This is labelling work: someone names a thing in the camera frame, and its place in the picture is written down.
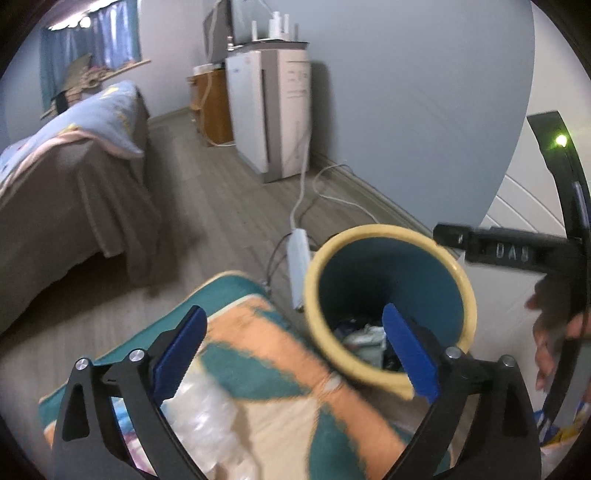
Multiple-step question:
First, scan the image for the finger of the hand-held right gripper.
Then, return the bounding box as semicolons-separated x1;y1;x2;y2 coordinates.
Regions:
433;223;581;278

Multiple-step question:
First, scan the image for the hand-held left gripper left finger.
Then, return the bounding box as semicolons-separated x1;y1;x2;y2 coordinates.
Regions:
51;305;208;480

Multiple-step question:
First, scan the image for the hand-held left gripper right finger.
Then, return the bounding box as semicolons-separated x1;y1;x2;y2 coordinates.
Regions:
382;303;542;480

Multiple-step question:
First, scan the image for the clear plastic wrapper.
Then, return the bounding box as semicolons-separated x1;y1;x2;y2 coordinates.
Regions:
159;368;260;480

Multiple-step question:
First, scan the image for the teal bin with yellow rim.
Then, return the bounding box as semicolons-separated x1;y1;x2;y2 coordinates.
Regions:
305;224;477;400

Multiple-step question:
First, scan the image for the person's right hand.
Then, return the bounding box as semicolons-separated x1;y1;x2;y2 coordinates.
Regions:
525;276;591;394

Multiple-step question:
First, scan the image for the pile of crumpled wrappers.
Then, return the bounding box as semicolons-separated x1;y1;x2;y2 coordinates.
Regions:
334;316;403;373

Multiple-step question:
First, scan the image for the colourful printed packet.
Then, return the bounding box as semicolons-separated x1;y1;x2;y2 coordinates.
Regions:
111;397;155;476

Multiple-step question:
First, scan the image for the teal and orange printed rug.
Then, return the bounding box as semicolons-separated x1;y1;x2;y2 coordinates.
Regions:
39;271;462;480

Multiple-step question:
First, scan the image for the white power strip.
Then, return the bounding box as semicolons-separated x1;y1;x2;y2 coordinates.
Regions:
287;228;311;311

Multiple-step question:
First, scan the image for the blue printed box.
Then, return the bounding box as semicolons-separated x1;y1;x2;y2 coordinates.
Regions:
533;401;590;448

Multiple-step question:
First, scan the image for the bed with brown cover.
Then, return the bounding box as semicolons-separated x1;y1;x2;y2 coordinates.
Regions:
0;92;161;334

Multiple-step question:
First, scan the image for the wooden cabinet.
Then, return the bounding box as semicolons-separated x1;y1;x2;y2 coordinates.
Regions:
187;69;234;147

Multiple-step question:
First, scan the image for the light blue printed duvet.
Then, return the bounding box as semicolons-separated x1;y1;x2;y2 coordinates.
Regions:
0;80;145;195

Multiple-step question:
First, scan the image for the white floor appliance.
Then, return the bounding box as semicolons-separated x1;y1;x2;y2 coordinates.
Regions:
225;47;313;184

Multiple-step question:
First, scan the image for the wooden window sill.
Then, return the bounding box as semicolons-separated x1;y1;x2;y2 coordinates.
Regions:
104;58;152;75

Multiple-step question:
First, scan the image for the brown patterned cloth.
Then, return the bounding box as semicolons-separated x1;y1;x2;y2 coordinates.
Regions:
41;53;108;118

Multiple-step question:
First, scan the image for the white router with antennas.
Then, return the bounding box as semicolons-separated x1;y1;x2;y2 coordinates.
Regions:
252;10;297;42

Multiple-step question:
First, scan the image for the grey monitor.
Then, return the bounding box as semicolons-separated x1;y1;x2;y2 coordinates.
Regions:
203;0;234;64

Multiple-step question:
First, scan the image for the blue curtain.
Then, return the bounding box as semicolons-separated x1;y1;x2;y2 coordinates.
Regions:
39;0;142;108

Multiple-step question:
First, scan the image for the black cable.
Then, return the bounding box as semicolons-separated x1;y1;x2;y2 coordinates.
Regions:
266;233;297;291

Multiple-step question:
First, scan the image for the looped white cable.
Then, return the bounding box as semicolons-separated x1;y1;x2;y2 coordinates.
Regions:
312;164;378;222

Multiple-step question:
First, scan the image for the white appliance cable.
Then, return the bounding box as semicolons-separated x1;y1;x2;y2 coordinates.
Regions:
289;60;311;230

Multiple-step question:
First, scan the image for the white cable at cabinet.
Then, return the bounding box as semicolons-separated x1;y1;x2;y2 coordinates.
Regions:
198;73;239;149

